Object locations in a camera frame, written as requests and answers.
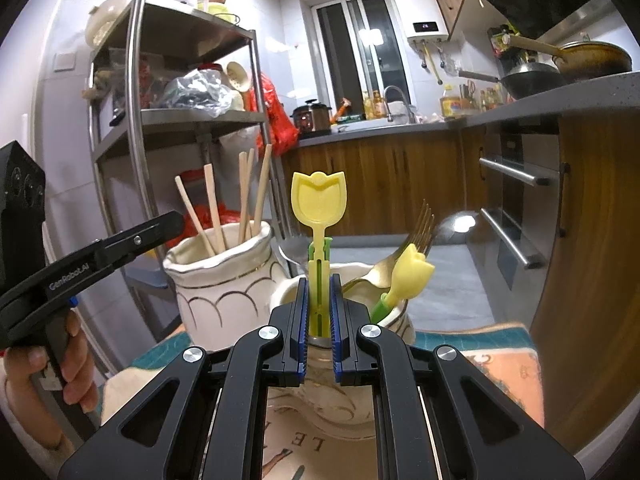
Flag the gold metal fork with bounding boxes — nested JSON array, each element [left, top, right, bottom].
[[345, 199, 437, 293]]

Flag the yellow cooking oil bottle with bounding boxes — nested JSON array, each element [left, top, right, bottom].
[[440, 84, 464, 119]]

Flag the wooden chopstick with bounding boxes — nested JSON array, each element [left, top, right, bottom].
[[244, 149, 256, 241], [203, 164, 227, 252], [175, 176, 217, 257], [252, 143, 274, 236], [238, 151, 249, 243]]

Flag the red plastic bag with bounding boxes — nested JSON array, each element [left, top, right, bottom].
[[256, 72, 301, 157], [187, 204, 251, 232]]

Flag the metal sink faucet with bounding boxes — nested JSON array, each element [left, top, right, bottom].
[[382, 85, 417, 124]]

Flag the stainless steel storage rack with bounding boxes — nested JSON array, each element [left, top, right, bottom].
[[87, 0, 290, 341]]

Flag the yellow tulip plastic utensil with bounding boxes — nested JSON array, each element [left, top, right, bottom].
[[291, 171, 348, 337], [370, 243, 438, 325]]

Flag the wooden lower cabinets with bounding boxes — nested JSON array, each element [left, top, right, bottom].
[[280, 110, 640, 461]]

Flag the brown rice cooker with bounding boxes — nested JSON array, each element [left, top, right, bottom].
[[292, 99, 334, 137]]

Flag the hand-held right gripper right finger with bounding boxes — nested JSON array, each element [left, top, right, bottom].
[[330, 275, 586, 480]]

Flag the stainless steel oven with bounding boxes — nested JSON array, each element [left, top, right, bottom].
[[477, 120, 571, 292]]

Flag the yellow green bowl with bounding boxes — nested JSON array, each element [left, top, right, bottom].
[[204, 2, 239, 24]]

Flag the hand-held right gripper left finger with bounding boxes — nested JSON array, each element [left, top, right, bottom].
[[57, 277, 308, 480]]

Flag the row of condiment bottles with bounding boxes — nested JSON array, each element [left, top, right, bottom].
[[479, 85, 507, 109]]

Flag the white ceramic utensil holder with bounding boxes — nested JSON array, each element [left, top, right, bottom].
[[267, 262, 416, 441], [164, 220, 291, 353]]

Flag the black wok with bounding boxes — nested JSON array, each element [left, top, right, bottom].
[[457, 62, 567, 102]]

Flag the white ceramic bowl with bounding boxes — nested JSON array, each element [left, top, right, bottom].
[[85, 0, 132, 47]]

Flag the curved silver utensil handle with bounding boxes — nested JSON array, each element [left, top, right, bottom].
[[276, 242, 302, 281]]

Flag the yellow drink bottles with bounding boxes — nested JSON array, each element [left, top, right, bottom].
[[362, 91, 384, 121]]

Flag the container with red lid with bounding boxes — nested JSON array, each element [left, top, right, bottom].
[[179, 170, 207, 196]]

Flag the printed table mat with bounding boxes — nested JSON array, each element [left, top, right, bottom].
[[100, 320, 547, 480]]

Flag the kitchen window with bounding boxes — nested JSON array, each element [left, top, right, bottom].
[[312, 0, 416, 111]]

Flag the brown frying pan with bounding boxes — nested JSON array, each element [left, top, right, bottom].
[[510, 35, 634, 84]]

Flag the white water heater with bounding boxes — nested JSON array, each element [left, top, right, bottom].
[[390, 0, 451, 43]]

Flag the person's left hand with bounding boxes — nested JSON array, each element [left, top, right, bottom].
[[2, 310, 97, 413]]

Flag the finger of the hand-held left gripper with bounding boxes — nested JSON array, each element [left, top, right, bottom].
[[101, 211, 185, 272]]

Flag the clear plastic bag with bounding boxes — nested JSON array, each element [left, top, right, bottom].
[[160, 69, 236, 118]]

